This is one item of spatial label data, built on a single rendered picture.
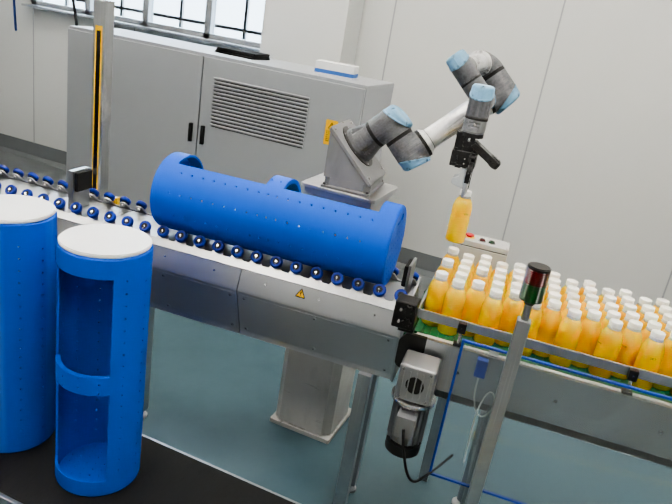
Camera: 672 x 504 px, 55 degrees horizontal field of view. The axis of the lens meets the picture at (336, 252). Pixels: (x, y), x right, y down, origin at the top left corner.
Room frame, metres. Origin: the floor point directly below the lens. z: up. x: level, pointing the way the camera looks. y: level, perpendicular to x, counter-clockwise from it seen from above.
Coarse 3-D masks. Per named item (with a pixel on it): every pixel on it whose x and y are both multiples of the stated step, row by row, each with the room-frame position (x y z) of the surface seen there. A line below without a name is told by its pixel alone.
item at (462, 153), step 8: (456, 136) 2.15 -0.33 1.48; (464, 136) 2.13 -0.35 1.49; (472, 136) 2.10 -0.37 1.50; (480, 136) 2.11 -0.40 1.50; (456, 144) 2.15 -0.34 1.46; (464, 144) 2.13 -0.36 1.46; (456, 152) 2.11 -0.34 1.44; (464, 152) 2.11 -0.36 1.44; (472, 152) 2.12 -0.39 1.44; (456, 160) 2.11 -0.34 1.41; (464, 160) 2.11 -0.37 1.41; (472, 168) 2.11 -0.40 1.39
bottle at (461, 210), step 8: (456, 200) 2.12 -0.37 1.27; (464, 200) 2.11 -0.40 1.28; (456, 208) 2.11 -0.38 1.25; (464, 208) 2.10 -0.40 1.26; (456, 216) 2.11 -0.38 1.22; (464, 216) 2.10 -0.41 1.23; (448, 224) 2.13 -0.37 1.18; (456, 224) 2.10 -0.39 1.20; (464, 224) 2.10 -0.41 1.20; (448, 232) 2.12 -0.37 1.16; (456, 232) 2.10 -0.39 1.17; (464, 232) 2.11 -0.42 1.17; (448, 240) 2.11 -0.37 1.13; (456, 240) 2.10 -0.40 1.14; (464, 240) 2.12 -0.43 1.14
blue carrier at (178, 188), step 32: (192, 160) 2.38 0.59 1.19; (160, 192) 2.16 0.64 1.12; (192, 192) 2.13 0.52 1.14; (224, 192) 2.12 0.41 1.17; (256, 192) 2.11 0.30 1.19; (288, 192) 2.10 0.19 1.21; (160, 224) 2.21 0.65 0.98; (192, 224) 2.14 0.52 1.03; (224, 224) 2.09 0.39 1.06; (256, 224) 2.06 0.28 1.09; (288, 224) 2.04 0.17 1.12; (320, 224) 2.02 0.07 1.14; (352, 224) 2.00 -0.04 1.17; (384, 224) 1.99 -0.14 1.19; (288, 256) 2.07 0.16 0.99; (320, 256) 2.01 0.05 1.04; (352, 256) 1.98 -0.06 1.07; (384, 256) 1.95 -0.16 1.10
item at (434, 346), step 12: (408, 336) 1.83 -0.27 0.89; (420, 336) 1.82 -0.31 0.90; (432, 336) 1.83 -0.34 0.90; (408, 348) 1.83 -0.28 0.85; (420, 348) 1.82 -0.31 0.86; (432, 348) 1.81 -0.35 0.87; (444, 348) 1.80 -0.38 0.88; (456, 348) 1.79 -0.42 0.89; (396, 360) 1.83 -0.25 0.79; (444, 360) 1.80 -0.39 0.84; (456, 360) 1.79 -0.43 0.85; (444, 372) 1.80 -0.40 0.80; (444, 384) 1.79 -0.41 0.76; (444, 396) 1.82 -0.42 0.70
